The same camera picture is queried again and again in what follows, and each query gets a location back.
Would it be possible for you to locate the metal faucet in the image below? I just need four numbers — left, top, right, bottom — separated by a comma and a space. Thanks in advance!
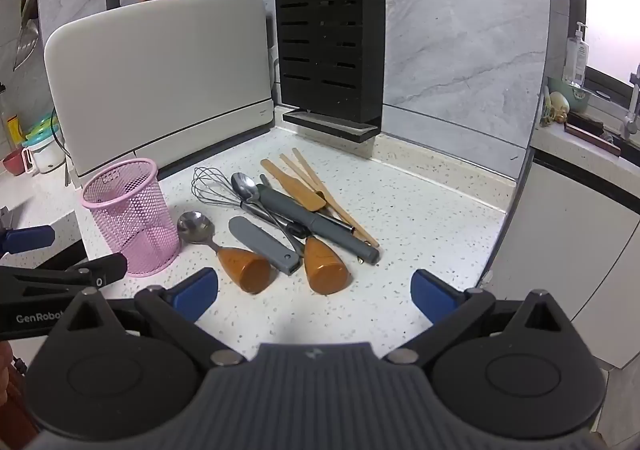
620, 64, 640, 143

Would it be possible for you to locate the green bowl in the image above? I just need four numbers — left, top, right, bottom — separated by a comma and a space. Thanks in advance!
547, 76, 593, 113

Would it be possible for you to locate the pink mesh utensil cup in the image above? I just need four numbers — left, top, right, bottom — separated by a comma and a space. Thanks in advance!
81, 158, 182, 278

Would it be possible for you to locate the small metal spoon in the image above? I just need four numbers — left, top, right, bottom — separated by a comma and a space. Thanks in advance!
231, 173, 307, 238

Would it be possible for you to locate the white mug with teal lid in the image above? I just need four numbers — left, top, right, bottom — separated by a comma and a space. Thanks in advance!
22, 117, 68, 175

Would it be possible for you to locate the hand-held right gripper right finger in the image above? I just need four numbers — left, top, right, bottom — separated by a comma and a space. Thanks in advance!
382, 269, 576, 364

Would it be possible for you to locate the clear soap dispenser bottle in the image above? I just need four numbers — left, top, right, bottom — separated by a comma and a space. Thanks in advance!
562, 22, 591, 88

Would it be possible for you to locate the hanging metal utensil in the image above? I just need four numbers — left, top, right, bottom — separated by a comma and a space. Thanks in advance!
12, 0, 43, 72

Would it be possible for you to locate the black slotted knife block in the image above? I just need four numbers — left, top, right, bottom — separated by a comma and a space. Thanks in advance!
273, 0, 387, 145

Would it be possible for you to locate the long grey handled kitchen tool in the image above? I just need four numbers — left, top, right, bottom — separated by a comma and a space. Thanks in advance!
257, 174, 381, 267

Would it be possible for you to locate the grey silicone spatula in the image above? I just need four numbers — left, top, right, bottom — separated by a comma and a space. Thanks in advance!
228, 216, 303, 276

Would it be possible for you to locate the metal spoon with wooden handle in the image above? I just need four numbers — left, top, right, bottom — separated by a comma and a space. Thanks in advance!
176, 211, 272, 294

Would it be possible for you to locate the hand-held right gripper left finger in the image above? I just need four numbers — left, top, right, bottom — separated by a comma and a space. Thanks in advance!
47, 267, 246, 366

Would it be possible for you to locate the flat wooden spatula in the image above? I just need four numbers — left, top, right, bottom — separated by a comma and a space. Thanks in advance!
260, 159, 327, 211

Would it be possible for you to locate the small red cup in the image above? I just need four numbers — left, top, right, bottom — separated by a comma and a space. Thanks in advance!
2, 147, 26, 177

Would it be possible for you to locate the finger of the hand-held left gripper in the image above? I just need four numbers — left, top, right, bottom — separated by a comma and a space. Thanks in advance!
0, 253, 129, 298
0, 207, 56, 256

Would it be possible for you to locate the brown rectangular tray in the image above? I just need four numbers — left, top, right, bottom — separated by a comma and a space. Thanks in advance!
565, 113, 621, 156

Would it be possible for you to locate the wire whisk with wooden handle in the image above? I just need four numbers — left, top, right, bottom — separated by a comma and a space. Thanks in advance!
191, 167, 352, 296

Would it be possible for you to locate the white cabinet door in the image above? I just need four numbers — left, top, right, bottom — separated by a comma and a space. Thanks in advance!
487, 150, 640, 371

